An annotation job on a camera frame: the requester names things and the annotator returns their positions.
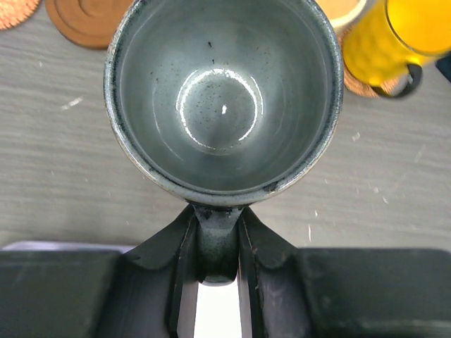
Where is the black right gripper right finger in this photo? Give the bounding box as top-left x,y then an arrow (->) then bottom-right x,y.
237,208 -> 450,337

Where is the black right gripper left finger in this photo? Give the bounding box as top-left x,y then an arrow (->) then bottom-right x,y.
1,207 -> 197,337

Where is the grey-green ceramic mug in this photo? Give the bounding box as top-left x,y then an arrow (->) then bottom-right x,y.
104,1 -> 344,284

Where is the woven rattan coaster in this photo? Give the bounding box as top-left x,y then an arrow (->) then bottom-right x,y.
0,0 -> 41,30
344,65 -> 378,98

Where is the brown wooden coaster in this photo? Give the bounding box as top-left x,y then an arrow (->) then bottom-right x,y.
45,0 -> 133,49

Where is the cream yellow mug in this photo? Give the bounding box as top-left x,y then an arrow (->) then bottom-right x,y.
316,0 -> 374,35

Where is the lilac plastic tray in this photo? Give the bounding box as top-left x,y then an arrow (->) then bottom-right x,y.
1,241 -> 135,253

